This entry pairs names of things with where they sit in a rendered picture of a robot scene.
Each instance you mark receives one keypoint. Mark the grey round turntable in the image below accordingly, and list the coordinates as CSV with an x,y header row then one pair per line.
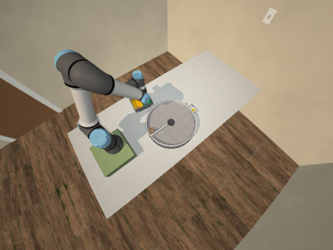
x,y
175,123

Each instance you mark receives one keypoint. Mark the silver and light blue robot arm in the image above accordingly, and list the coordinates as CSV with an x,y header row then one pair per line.
x,y
83,77

